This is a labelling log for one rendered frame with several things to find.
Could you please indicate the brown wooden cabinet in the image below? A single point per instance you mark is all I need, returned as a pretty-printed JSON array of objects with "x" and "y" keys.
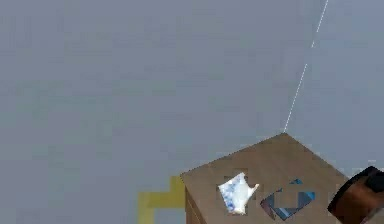
[{"x": 280, "y": 160}]

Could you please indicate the blue flat book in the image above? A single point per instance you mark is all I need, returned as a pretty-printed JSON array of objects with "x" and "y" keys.
[{"x": 286, "y": 211}]

